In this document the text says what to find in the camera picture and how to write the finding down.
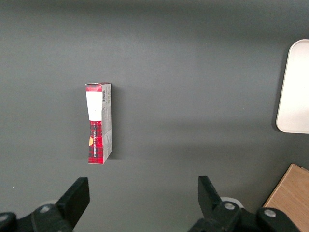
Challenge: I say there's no wooden board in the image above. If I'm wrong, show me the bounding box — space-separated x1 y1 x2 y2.
263 163 309 232

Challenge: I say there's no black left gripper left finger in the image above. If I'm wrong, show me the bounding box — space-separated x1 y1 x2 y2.
0 177 91 232

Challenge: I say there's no white plastic tray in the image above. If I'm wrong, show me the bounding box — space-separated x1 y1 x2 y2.
276 39 309 134

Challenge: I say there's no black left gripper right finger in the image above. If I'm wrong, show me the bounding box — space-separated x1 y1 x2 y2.
187 175 299 232

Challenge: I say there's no red plaid cardboard box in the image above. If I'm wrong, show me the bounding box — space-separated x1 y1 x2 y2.
84 82 112 165

